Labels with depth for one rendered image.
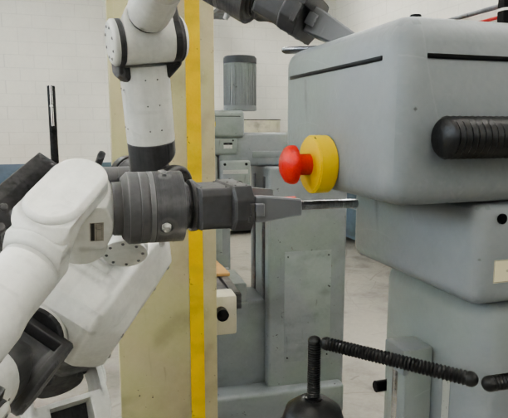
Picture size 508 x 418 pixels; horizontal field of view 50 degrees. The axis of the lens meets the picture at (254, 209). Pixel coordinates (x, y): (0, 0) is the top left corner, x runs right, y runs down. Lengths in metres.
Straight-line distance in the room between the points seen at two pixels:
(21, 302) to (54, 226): 0.08
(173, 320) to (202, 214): 1.78
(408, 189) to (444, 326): 0.22
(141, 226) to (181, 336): 1.82
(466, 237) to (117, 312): 0.55
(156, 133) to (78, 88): 8.53
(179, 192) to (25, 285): 0.20
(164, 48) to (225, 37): 9.00
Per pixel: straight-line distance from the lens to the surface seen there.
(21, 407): 0.82
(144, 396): 2.53
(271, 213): 0.66
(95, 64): 9.58
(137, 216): 0.64
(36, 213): 0.60
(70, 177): 0.64
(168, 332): 2.43
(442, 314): 0.66
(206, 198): 0.66
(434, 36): 0.49
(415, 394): 0.69
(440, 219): 0.58
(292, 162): 0.55
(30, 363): 0.80
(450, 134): 0.46
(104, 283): 0.89
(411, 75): 0.48
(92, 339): 0.89
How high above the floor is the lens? 1.80
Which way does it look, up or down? 9 degrees down
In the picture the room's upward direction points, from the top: straight up
